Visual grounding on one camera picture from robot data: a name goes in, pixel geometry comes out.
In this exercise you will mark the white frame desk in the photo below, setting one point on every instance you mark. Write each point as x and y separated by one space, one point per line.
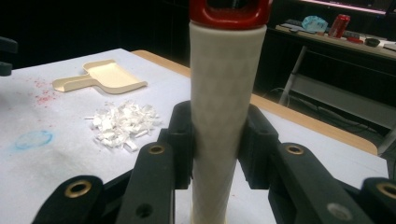
342 101

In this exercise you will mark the red drink can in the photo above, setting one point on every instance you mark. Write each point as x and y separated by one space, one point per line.
339 25

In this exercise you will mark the pile of white paper scraps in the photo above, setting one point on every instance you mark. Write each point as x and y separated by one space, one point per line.
121 124

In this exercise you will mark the grey metal floor rail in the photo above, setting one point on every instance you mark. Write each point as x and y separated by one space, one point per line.
387 140

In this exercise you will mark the small red lid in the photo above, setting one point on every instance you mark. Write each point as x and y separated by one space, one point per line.
353 39

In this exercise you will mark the beige plastic dustpan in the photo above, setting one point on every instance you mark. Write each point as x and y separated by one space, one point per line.
109 76

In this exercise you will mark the small black bowl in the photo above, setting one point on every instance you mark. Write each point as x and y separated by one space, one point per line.
372 42

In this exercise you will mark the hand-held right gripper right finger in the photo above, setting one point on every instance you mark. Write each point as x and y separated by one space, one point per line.
258 146

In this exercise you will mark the white hand brush red cap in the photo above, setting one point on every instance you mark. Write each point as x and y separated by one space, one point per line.
224 93

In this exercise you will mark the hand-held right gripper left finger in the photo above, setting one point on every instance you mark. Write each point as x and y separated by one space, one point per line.
182 140

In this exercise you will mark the light blue plastic bag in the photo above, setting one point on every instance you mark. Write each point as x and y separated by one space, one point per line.
314 24

